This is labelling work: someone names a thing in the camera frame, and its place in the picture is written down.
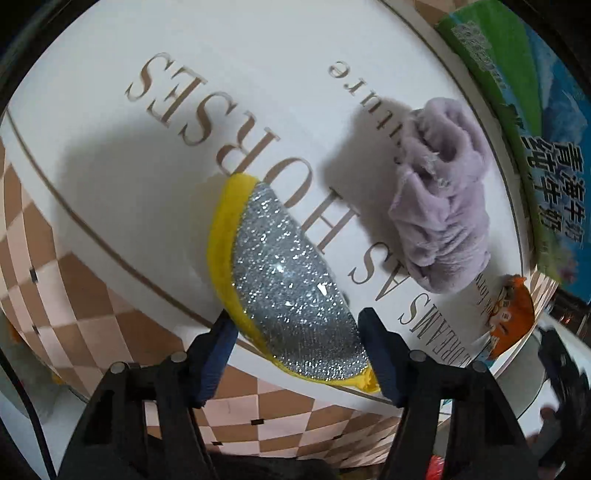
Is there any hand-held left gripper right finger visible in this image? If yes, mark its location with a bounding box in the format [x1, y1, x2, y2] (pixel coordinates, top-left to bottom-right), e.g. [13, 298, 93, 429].
[358, 307, 539, 480]

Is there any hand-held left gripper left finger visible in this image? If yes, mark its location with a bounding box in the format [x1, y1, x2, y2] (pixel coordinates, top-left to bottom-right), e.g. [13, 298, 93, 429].
[56, 309, 240, 480]

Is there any yellow silver glitter sponge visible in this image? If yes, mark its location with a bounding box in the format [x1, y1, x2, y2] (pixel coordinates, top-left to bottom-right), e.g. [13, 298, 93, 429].
[206, 174, 382, 394]

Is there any purple fluffy cloth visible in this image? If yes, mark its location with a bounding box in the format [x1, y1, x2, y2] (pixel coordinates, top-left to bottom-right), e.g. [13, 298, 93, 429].
[388, 96, 492, 295]

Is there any orange snack packet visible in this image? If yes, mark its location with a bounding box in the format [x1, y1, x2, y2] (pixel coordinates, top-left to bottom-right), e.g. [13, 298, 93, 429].
[488, 274, 536, 361]

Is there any checkered printed table mat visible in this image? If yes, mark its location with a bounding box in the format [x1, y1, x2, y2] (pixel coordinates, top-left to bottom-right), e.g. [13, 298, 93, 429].
[0, 0, 561, 463]

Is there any green blue milk carton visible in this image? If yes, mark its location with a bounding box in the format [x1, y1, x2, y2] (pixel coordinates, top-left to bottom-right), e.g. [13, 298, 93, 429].
[436, 0, 591, 296]

